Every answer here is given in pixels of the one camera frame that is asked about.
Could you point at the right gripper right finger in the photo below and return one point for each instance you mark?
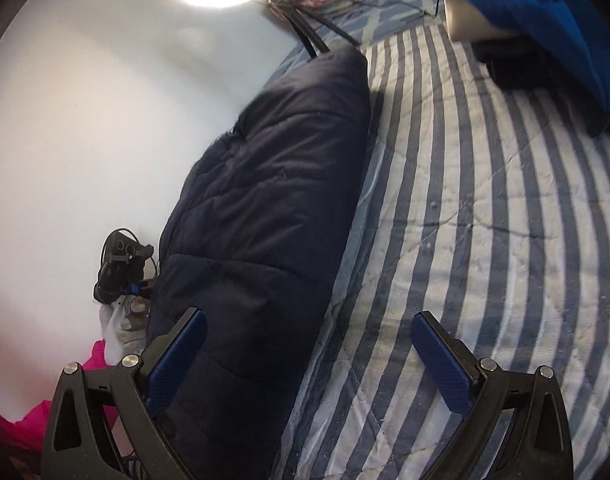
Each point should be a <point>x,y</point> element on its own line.
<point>537,444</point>

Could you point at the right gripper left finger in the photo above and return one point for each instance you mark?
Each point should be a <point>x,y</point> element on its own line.
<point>79,443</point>

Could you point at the navy quilted puffer jacket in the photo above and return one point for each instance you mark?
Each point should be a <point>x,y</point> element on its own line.
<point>255,241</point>

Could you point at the left forearm pink sleeve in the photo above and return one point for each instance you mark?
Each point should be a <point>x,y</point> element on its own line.
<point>28,433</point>

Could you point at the left hand white glove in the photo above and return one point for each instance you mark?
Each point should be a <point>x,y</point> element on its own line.
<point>123,327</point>

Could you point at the blue white striped quilt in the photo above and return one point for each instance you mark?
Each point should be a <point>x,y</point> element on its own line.
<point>491,210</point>

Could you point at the black light tripod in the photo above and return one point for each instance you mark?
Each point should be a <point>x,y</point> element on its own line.
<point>299,17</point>

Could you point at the dark garment under blue one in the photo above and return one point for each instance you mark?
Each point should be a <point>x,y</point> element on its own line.
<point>519,63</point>

